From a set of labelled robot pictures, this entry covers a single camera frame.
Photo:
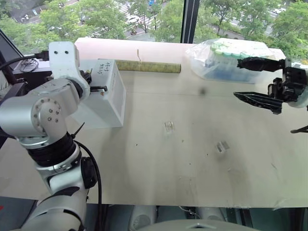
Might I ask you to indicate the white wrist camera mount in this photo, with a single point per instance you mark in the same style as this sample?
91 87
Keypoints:
299 102
63 57

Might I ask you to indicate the white rounded shape under table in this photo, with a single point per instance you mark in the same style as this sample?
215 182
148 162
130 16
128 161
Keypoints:
144 216
211 214

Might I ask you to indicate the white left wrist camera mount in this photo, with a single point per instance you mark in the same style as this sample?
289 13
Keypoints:
63 57

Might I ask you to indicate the small white clip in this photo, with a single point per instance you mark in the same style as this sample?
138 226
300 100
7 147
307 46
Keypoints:
222 147

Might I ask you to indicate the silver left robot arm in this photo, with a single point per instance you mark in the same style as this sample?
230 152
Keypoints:
45 113

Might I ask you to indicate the small clear plastic holder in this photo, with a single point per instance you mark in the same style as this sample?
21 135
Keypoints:
169 128

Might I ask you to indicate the clear plastic bag of supplies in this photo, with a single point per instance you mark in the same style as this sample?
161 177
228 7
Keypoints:
228 60

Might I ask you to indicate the black window frame post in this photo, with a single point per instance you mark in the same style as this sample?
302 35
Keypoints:
190 21

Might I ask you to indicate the grey rounded robot body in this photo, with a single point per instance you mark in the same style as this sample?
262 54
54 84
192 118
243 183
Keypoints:
199 226

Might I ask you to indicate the white box with slot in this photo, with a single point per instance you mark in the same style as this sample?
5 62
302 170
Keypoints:
109 96

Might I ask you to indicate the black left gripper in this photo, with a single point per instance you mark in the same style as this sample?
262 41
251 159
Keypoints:
86 76

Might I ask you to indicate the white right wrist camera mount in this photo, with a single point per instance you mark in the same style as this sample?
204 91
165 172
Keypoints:
299 102

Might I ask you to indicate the black equipment beside table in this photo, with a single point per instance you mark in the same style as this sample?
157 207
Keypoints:
14 79

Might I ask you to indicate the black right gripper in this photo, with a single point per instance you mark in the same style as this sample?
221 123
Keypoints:
292 81

